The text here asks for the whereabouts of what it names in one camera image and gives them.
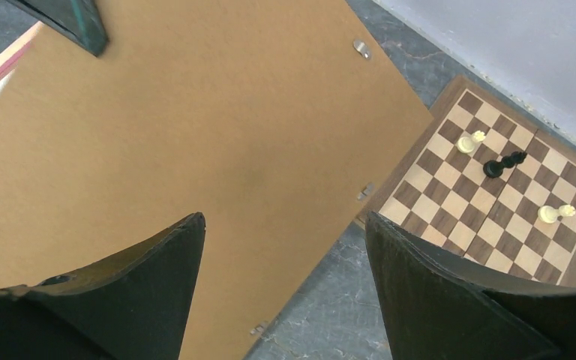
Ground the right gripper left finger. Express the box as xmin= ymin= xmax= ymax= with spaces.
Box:
xmin=0 ymin=212 xmax=206 ymax=359

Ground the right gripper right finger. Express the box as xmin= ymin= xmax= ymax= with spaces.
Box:
xmin=365 ymin=212 xmax=576 ymax=359

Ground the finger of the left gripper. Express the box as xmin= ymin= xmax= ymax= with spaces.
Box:
xmin=7 ymin=0 xmax=109 ymax=57

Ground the wooden picture frame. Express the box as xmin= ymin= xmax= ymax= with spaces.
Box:
xmin=0 ymin=21 xmax=43 ymax=80

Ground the brown cardboard backing board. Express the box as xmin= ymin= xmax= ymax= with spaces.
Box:
xmin=0 ymin=1 xmax=432 ymax=359

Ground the wooden chessboard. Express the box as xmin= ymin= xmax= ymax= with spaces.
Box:
xmin=367 ymin=76 xmax=576 ymax=287

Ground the white chess piece right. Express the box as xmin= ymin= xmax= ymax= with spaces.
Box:
xmin=538 ymin=204 xmax=576 ymax=224

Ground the white chess piece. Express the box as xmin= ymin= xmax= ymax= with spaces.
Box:
xmin=538 ymin=204 xmax=576 ymax=224
xmin=456 ymin=130 xmax=486 ymax=154

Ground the black chess piece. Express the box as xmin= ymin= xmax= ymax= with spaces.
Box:
xmin=483 ymin=151 xmax=528 ymax=179

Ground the white chess piece left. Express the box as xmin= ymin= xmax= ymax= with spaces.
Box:
xmin=456 ymin=130 xmax=486 ymax=154

